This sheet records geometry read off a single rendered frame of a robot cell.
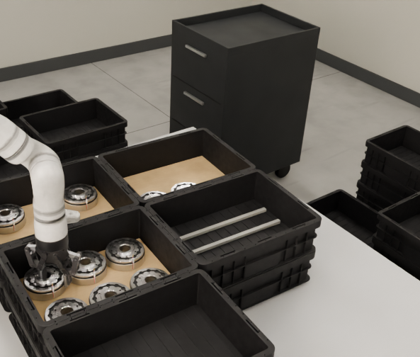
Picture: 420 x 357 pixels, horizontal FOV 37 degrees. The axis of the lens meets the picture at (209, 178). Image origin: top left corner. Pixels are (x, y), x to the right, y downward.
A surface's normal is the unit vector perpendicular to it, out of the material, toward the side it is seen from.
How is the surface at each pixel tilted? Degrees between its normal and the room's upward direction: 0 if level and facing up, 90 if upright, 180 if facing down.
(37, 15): 90
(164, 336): 0
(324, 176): 0
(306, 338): 0
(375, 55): 90
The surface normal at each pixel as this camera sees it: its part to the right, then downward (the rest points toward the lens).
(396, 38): -0.79, 0.29
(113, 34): 0.61, 0.46
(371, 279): 0.06, -0.84
